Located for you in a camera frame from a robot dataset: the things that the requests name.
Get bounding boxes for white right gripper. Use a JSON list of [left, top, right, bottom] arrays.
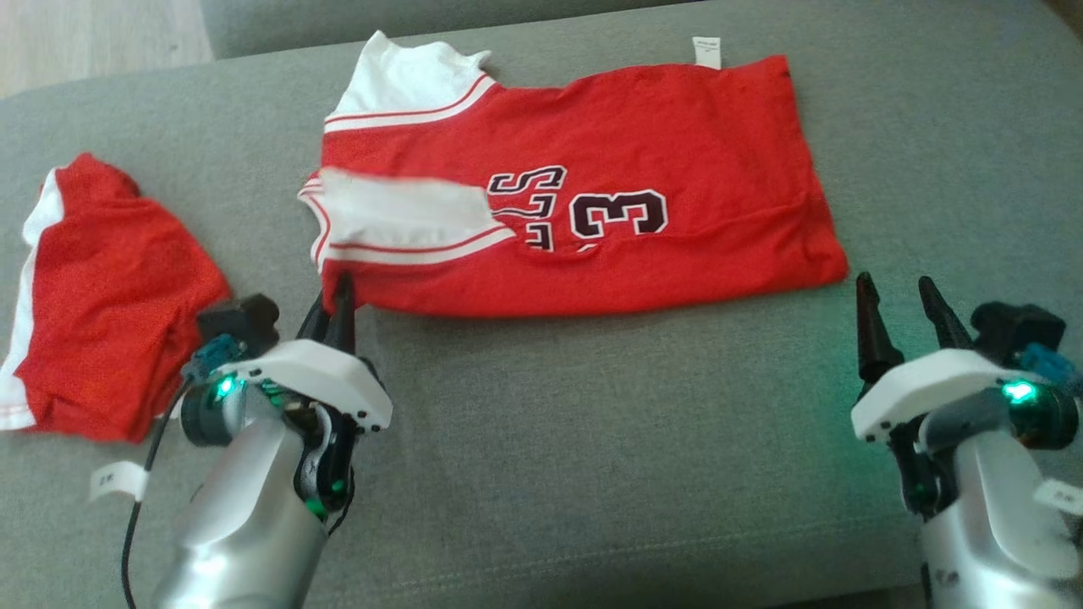
[[850, 272, 1029, 443]]

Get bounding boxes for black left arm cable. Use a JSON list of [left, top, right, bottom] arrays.
[[121, 334, 245, 609]]

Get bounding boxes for red basketball jersey with number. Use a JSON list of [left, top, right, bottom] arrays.
[[298, 30, 849, 319]]

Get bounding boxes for red shorts with white stripes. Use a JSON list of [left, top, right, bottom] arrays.
[[0, 152, 234, 443]]

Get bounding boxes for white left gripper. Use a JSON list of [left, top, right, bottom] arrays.
[[207, 271, 393, 434]]

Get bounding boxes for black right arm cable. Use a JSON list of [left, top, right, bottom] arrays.
[[1018, 343, 1083, 394]]

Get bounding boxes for white cable label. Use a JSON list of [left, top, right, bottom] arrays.
[[1034, 478, 1083, 518], [89, 461, 149, 502]]

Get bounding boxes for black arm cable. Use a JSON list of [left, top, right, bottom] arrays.
[[1018, 343, 1083, 394], [121, 334, 245, 609]]

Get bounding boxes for white right cable label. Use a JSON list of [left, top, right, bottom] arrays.
[[1034, 478, 1083, 518]]

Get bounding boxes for grey fabric sofa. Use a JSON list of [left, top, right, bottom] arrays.
[[0, 0, 1083, 609]]

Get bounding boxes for white left cable label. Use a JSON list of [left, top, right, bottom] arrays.
[[89, 461, 149, 502]]

